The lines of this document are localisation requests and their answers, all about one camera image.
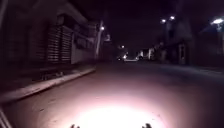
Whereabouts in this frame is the raised dark pavement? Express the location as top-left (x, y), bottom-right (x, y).
top-left (0, 63), bottom-right (96, 94)

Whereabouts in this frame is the robot's own part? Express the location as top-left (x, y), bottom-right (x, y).
top-left (141, 123), bottom-right (153, 128)
top-left (69, 123), bottom-right (81, 128)

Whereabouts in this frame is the pale utility pole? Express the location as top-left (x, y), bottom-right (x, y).
top-left (94, 20), bottom-right (104, 61)

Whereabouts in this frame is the vehicle with headlights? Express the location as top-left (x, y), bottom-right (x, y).
top-left (116, 53), bottom-right (138, 63)

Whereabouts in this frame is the dark building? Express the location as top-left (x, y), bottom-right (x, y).
top-left (154, 0), bottom-right (224, 68)

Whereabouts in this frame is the dark asphalt road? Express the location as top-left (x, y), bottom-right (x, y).
top-left (2, 59), bottom-right (224, 128)

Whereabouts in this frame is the pale concrete kerb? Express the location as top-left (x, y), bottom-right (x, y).
top-left (0, 67), bottom-right (98, 104)

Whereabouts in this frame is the building with barred shutters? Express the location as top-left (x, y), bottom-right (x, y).
top-left (0, 0), bottom-right (101, 79)

